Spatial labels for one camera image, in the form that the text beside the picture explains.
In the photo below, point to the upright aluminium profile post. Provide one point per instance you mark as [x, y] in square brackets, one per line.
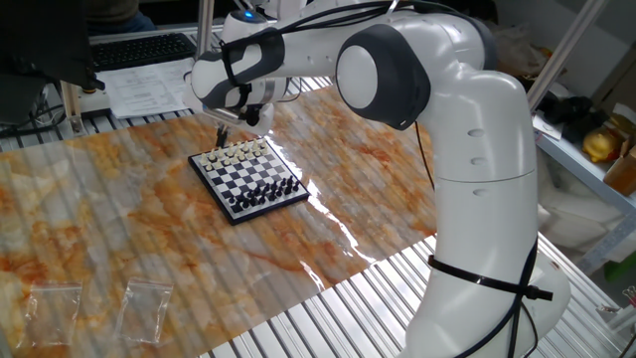
[204, 25]

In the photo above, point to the black computer keyboard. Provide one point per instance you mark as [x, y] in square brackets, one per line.
[141, 50]

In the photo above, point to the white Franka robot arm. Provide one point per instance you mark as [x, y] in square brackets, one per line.
[477, 149]

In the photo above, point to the black white folding chessboard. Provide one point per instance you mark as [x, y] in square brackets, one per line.
[248, 179]

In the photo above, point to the clear plastic zip bag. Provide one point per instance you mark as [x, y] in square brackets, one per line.
[49, 313]
[144, 310]

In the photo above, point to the white chess king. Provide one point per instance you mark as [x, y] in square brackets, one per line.
[230, 149]

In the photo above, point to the silver wrist camera blue caps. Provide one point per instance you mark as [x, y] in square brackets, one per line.
[221, 114]

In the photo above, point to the green plastic object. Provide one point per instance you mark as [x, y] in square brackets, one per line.
[623, 266]

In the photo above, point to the short beige upright post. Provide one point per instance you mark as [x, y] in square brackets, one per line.
[71, 104]

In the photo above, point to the printed white paper sheet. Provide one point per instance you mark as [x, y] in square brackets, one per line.
[144, 89]

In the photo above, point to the grey metal shelf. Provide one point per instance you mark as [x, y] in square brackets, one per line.
[586, 171]

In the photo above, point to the metal binder clips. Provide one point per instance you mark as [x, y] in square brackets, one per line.
[630, 294]

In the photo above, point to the slanted aluminium strut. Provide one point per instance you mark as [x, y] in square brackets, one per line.
[566, 54]

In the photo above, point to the person in brown jacket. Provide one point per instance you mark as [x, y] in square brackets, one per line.
[114, 12]

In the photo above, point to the white chess rook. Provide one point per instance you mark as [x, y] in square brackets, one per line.
[263, 143]
[203, 159]

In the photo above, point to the yellow plush toy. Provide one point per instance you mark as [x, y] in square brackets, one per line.
[598, 145]

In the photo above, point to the white stand base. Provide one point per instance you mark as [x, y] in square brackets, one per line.
[94, 104]

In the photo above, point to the small brown cardboard box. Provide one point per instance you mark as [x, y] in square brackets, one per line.
[623, 174]

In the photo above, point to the white chess knight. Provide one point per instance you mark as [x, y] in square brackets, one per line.
[255, 144]
[212, 155]

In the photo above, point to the black chess knight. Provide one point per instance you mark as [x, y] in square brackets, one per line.
[288, 188]
[245, 204]

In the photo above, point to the white plastic bags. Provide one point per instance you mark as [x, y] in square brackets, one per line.
[571, 214]

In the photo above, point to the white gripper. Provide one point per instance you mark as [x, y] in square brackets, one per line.
[266, 119]

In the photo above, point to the black bag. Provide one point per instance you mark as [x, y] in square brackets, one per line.
[576, 114]

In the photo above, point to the orange marble pattern sheet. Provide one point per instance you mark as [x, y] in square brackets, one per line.
[124, 238]

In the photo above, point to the black chess queen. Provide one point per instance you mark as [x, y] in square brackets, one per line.
[271, 194]

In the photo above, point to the white chess queen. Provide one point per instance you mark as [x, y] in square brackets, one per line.
[238, 147]

